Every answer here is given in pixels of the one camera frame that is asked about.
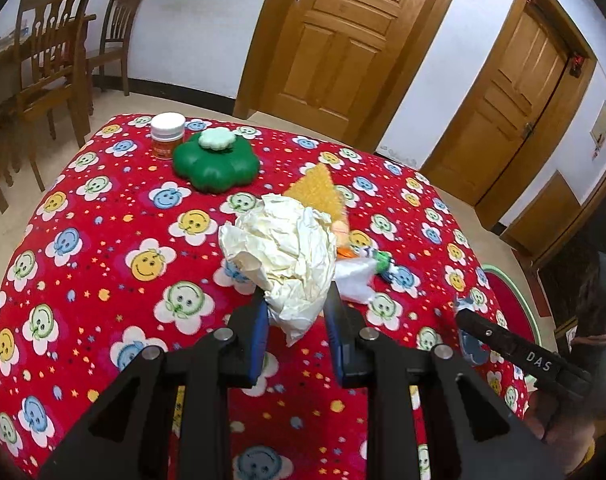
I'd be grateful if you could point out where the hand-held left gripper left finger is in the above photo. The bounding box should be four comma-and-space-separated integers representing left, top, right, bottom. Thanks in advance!
38, 294, 270, 480

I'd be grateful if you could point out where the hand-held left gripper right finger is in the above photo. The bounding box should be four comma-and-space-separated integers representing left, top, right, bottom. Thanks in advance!
324, 284, 566, 480

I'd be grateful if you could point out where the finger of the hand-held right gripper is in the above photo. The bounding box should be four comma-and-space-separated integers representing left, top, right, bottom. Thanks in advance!
455, 305, 564, 380

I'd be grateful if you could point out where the clear plastic bag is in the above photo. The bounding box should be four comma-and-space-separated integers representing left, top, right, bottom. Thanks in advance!
335, 247, 402, 306

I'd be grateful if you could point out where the cream paper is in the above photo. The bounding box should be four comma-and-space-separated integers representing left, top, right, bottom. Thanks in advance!
218, 195, 339, 347

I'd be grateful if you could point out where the person's right hand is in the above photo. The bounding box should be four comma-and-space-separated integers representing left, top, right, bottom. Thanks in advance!
525, 390, 598, 466

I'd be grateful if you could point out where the small wooden cabinet door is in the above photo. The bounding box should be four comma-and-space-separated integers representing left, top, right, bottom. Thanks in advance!
500, 170, 584, 257

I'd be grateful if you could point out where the green flower-shaped container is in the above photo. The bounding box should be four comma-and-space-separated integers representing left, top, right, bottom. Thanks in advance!
172, 129, 260, 194

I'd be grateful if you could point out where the red smiley flower tablecloth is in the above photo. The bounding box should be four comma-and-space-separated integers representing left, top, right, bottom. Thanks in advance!
0, 114, 540, 480

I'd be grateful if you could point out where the white lidded jar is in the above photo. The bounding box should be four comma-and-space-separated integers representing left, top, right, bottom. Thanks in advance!
150, 112, 188, 161

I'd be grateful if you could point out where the wooden panel door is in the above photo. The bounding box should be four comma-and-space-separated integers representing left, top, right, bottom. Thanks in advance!
233, 0, 472, 144
422, 0, 598, 232

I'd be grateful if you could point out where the wall poster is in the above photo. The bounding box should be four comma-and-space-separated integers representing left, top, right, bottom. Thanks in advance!
589, 101, 606, 162

